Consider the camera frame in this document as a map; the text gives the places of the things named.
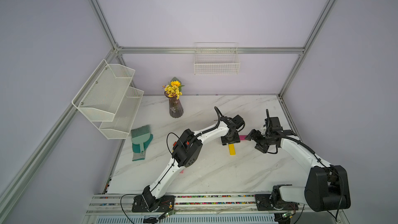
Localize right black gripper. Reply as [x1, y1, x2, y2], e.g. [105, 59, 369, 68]
[245, 129, 275, 152]

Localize yellow block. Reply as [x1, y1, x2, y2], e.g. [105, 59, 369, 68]
[228, 144, 236, 156]

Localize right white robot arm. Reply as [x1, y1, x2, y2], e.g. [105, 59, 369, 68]
[245, 116, 351, 212]

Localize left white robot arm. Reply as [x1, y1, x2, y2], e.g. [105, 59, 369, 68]
[142, 107, 245, 212]

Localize dark glass vase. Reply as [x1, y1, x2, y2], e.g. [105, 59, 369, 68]
[168, 97, 184, 118]

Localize yellow flower bouquet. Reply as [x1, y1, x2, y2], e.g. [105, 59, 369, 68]
[163, 77, 184, 100]

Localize white two-tier mesh shelf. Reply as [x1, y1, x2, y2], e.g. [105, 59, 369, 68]
[72, 60, 144, 140]

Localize white wire wall basket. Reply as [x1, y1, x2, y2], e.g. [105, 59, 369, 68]
[194, 42, 240, 75]

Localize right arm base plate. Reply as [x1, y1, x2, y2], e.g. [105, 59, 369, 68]
[255, 194, 299, 211]

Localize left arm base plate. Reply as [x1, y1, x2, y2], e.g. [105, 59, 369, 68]
[131, 195, 176, 213]

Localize aluminium frame back bar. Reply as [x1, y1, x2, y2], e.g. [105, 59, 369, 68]
[118, 47, 305, 55]

